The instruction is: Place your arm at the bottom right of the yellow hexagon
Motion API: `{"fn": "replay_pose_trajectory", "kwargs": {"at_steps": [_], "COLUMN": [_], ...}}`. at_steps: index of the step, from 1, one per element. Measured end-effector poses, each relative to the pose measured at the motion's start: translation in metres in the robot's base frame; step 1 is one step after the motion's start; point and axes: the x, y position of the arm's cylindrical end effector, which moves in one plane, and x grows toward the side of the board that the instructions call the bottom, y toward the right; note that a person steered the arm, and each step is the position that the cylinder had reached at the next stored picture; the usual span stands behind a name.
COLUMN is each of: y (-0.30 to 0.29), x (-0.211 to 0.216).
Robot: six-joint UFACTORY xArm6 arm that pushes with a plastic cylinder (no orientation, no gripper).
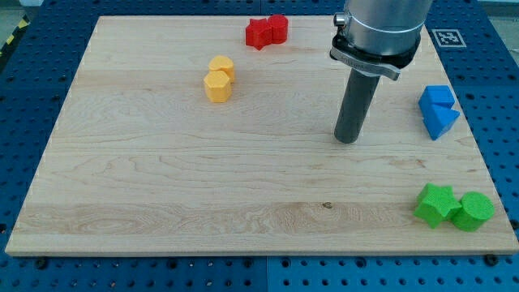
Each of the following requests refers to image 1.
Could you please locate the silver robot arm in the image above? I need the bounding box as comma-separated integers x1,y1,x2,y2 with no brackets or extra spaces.
330,0,432,80

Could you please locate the yellow hexagon block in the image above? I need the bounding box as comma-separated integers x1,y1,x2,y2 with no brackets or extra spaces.
204,71,232,103

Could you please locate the wooden board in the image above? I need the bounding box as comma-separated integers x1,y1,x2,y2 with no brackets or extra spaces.
6,16,518,256

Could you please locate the red star block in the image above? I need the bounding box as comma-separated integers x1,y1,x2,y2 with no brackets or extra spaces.
245,18,272,50

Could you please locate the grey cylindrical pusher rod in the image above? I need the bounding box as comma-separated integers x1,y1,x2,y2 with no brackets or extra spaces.
334,69,380,144

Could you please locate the red cylinder block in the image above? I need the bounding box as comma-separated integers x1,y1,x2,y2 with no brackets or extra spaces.
268,15,289,44

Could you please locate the blue triangle block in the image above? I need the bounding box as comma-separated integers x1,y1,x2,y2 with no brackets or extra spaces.
422,105,461,140

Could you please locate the blue cube block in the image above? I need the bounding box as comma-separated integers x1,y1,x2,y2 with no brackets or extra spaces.
418,85,455,118

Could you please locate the green star block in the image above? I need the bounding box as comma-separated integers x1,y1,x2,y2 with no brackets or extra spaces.
413,182,461,229

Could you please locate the white fiducial marker tag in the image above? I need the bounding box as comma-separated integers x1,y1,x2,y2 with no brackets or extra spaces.
432,28,466,48

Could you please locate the green cylinder block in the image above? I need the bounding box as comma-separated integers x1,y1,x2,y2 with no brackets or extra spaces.
450,191,495,232

